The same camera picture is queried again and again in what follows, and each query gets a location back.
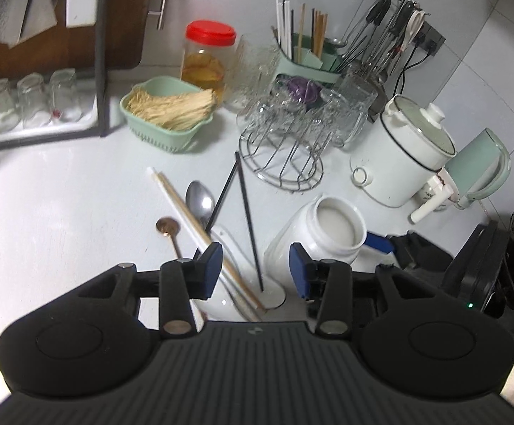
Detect bunch of assorted upright chopsticks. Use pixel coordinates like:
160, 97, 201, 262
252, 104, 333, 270
275, 0, 331, 60

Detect white-handled scissors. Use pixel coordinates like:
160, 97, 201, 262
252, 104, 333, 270
396, 9, 427, 54

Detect mint green plastic basket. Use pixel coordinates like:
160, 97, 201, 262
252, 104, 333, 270
119, 76, 218, 153

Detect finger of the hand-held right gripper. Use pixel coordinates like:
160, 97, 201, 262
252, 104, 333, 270
367, 230, 455, 272

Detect white black-rimmed ceramic spoon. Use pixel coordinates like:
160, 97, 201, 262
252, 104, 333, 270
207, 225, 286, 322

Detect purple lidded glass jar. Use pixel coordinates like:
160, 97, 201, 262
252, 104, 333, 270
286, 75, 320, 107

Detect clear jar with red lid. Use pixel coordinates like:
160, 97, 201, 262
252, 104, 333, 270
181, 20, 238, 107

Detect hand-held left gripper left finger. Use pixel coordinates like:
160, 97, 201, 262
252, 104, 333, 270
75, 243, 223, 337

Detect copper long-handled spoon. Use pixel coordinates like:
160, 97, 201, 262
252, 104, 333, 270
156, 217, 184, 261

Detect white printed pot with handle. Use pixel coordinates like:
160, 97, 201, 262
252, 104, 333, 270
409, 170, 460, 225

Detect textured glass pitcher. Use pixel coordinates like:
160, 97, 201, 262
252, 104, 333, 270
328, 68, 379, 147

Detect black power cable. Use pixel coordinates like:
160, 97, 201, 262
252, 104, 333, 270
396, 46, 421, 94

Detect white electric cooker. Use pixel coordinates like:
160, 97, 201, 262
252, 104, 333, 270
350, 94, 458, 209

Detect pile of pale dried noodles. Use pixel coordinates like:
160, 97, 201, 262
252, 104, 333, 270
126, 87, 217, 131

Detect brown wooden cutting board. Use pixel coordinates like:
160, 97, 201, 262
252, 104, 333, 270
0, 0, 149, 85

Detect wide textured glass tumbler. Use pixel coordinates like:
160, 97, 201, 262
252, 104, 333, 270
226, 35, 282, 113

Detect white ceramic jar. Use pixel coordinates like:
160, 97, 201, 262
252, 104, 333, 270
263, 195, 369, 271

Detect black chopstick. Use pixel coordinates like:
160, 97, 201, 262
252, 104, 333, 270
204, 158, 241, 232
235, 151, 264, 293

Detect chrome wire glass rack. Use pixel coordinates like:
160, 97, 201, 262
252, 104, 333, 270
238, 97, 329, 193

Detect small clear glass tumbler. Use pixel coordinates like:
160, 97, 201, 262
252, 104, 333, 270
49, 68, 84, 122
0, 79, 21, 131
17, 73, 51, 127

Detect black dish rack frame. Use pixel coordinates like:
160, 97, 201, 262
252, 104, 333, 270
0, 0, 112, 153

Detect grey-white cutting board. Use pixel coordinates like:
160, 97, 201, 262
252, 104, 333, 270
15, 0, 58, 49

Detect black wall socket strip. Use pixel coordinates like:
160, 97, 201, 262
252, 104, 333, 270
410, 22, 446, 57

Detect mint green electric kettle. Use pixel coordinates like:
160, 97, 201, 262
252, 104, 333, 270
444, 127, 512, 210

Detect clear glass cup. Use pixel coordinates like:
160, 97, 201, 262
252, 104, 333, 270
238, 93, 284, 136

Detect crystal stemmed goblet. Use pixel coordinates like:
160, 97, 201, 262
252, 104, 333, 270
308, 89, 342, 138

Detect row of hanging black-handled utensils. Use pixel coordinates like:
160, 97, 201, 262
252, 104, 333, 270
337, 0, 421, 85

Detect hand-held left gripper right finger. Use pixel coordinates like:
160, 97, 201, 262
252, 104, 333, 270
289, 243, 435, 336

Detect white chopstick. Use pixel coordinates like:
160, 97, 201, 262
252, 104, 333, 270
146, 166, 216, 249

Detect wooden chopstick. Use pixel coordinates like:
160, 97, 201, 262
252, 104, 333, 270
153, 174, 267, 311

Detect large steel spoon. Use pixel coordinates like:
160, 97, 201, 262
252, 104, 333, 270
185, 181, 218, 235

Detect glass pot lid white knob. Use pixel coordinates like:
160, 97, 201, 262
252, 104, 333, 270
385, 94, 458, 158

